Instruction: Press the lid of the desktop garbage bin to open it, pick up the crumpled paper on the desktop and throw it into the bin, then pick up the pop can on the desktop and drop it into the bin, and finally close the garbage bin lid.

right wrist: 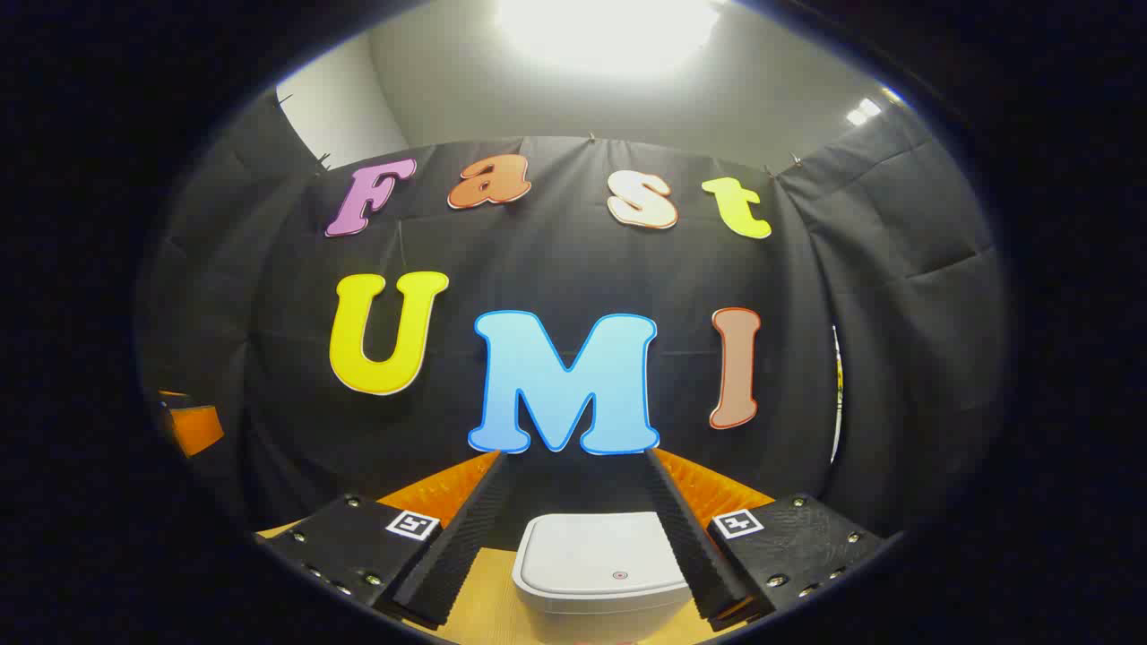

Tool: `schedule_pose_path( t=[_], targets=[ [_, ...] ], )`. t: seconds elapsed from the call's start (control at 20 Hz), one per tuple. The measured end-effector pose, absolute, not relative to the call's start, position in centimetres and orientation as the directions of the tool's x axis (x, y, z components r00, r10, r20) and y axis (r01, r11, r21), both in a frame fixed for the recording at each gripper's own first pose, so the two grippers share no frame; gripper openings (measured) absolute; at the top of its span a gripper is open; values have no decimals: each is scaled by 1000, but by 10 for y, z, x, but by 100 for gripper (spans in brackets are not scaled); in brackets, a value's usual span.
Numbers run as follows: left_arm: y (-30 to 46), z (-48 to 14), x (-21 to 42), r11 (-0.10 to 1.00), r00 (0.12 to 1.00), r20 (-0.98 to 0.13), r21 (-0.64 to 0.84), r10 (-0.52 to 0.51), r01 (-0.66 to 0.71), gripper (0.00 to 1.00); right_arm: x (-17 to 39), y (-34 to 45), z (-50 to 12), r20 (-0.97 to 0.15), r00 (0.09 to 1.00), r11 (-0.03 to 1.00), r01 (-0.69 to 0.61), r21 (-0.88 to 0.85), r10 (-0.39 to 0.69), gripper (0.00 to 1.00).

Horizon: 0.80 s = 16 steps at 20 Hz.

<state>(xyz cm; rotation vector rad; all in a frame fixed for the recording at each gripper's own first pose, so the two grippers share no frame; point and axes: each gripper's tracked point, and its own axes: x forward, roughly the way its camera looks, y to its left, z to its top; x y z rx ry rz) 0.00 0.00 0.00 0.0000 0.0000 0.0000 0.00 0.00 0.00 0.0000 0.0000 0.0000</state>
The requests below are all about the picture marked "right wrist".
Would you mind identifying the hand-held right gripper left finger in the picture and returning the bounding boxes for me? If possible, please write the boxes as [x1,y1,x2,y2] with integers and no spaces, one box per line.
[255,451,508,631]

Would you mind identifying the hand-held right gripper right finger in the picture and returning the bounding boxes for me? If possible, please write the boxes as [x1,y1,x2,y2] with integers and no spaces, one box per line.
[643,447,898,632]

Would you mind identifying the white desktop garbage bin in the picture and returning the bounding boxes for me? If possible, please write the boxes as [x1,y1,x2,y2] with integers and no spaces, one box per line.
[511,511,696,642]

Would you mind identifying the wooden desktop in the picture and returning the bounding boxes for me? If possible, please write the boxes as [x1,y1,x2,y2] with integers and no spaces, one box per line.
[255,522,749,645]

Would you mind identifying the black backdrop cloth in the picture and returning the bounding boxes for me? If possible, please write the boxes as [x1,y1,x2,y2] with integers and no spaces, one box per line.
[139,90,1009,538]

